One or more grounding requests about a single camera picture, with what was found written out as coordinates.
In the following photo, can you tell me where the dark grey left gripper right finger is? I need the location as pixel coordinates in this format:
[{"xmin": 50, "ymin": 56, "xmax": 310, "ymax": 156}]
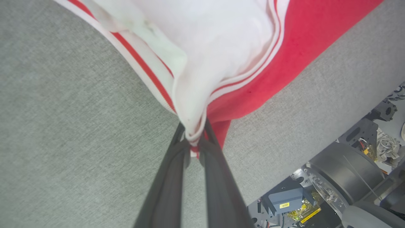
[{"xmin": 198, "ymin": 119, "xmax": 255, "ymax": 228}]

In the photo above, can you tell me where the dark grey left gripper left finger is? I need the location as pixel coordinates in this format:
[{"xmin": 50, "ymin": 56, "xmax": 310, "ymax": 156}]
[{"xmin": 134, "ymin": 123, "xmax": 191, "ymax": 228}]

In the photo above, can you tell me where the red and white garment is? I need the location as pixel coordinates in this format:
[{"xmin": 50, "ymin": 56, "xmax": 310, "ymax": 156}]
[{"xmin": 54, "ymin": 0, "xmax": 383, "ymax": 159}]

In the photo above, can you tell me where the blue-grey box with yellow label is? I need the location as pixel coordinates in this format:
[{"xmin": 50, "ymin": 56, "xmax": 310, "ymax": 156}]
[{"xmin": 268, "ymin": 187, "xmax": 305, "ymax": 216}]

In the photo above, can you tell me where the grey cushion surface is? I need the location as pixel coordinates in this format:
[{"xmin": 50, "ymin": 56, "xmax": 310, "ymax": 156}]
[{"xmin": 0, "ymin": 0, "xmax": 405, "ymax": 228}]

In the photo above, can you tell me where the grey robot waist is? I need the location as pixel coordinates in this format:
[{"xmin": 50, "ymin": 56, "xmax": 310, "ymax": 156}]
[{"xmin": 304, "ymin": 142, "xmax": 405, "ymax": 228}]

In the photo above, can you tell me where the white cable bundle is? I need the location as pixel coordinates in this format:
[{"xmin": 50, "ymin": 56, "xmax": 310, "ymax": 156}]
[{"xmin": 376, "ymin": 128, "xmax": 402, "ymax": 167}]

